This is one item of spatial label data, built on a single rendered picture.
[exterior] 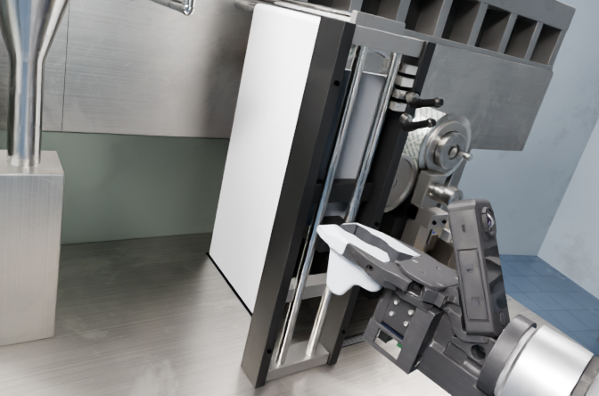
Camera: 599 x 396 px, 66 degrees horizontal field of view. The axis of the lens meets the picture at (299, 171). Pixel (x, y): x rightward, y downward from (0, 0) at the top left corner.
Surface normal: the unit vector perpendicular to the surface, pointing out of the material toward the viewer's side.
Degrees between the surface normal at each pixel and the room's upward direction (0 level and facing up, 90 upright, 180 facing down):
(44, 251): 90
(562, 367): 36
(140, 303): 0
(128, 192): 90
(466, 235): 81
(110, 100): 90
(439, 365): 82
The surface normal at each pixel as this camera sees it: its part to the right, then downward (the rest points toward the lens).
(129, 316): 0.22, -0.92
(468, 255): -0.62, -0.05
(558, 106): 0.31, 0.38
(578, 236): -0.92, -0.09
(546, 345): -0.07, -0.82
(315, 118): -0.82, 0.00
